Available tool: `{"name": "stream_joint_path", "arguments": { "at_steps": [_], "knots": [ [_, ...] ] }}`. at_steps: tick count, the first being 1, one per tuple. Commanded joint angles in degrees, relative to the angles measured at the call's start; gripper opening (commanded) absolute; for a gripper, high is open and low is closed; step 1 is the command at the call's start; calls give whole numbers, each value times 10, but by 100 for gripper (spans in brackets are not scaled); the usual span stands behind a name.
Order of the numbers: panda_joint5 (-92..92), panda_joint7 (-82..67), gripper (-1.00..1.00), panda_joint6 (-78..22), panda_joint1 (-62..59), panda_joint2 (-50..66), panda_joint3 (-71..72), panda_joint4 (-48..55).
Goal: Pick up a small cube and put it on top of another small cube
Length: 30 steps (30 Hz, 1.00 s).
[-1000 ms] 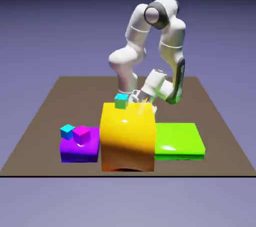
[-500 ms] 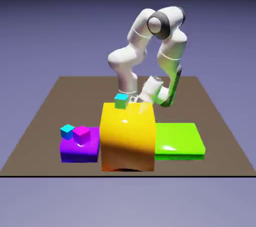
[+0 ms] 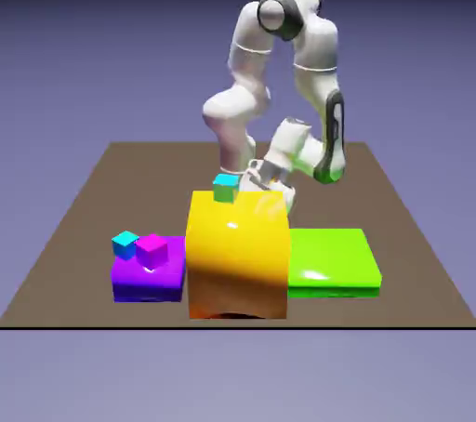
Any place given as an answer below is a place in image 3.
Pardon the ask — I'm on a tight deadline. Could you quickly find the large green box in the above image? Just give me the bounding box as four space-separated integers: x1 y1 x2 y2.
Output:
286 227 383 299

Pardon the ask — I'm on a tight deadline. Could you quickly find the small magenta cube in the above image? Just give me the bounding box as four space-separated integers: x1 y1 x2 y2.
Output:
135 232 169 270

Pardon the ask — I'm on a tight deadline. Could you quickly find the small cyan cube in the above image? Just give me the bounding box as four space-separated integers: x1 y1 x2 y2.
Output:
111 230 140 262
212 173 241 204

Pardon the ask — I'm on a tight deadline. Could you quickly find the large purple box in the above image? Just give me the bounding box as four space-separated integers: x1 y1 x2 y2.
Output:
110 235 187 303

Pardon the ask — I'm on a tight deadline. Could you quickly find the large yellow box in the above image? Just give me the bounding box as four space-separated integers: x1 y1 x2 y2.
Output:
184 190 291 320

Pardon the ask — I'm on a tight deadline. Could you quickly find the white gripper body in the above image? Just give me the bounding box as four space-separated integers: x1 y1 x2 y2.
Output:
239 158 296 196

